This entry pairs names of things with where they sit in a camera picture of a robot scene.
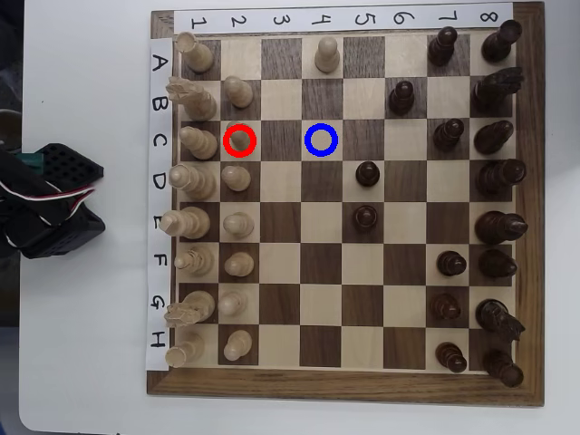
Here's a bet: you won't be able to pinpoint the dark wooden pawn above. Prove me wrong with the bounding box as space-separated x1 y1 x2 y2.
430 293 462 321
427 25 459 67
435 342 468 374
388 80 416 115
432 118 465 153
355 160 381 188
436 250 468 277
353 205 380 233

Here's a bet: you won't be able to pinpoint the dark wooden queen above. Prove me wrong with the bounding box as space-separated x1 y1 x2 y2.
475 158 527 197

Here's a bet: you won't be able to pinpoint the wooden chessboard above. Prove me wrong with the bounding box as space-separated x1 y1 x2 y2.
147 2 546 408

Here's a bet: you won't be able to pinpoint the dark wooden knight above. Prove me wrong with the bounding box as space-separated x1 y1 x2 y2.
470 66 526 117
475 298 527 343

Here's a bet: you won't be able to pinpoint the dark wooden bishop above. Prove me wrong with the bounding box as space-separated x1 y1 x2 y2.
473 120 516 155
478 247 518 280

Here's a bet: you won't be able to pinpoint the light wooden rook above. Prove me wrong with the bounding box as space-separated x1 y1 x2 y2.
174 31 215 73
164 332 206 369

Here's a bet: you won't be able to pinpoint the light wooden knight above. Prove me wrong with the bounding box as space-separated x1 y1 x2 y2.
166 75 218 121
163 289 217 328

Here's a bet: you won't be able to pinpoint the light wooden bishop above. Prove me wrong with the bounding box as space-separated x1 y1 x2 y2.
174 246 215 278
179 125 219 160

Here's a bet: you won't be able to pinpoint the white paper letter strip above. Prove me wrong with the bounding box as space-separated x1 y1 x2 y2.
144 36 176 372

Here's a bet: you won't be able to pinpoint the dark wooden rook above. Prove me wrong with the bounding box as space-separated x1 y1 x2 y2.
481 348 525 389
480 19 523 63

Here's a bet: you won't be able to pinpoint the light wooden king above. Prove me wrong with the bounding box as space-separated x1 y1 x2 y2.
159 207 212 240

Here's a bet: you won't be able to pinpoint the light wooden queen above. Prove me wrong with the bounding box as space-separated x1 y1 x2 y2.
168 162 218 201

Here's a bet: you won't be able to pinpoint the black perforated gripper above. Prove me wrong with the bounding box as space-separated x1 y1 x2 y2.
13 142 104 191

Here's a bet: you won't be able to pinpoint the white red servo cables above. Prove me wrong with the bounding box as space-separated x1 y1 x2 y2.
0 179 99 227

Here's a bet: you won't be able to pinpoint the white paper number strip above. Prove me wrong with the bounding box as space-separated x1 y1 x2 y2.
173 2 515 34

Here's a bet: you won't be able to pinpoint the light wooden pawn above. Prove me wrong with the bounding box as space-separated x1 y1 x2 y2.
223 75 254 109
217 289 249 317
225 121 254 156
224 251 256 277
222 211 255 239
220 164 252 192
223 329 253 363
314 35 341 74

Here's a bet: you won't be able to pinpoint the dark wooden king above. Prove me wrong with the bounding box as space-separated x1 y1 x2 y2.
474 210 529 246

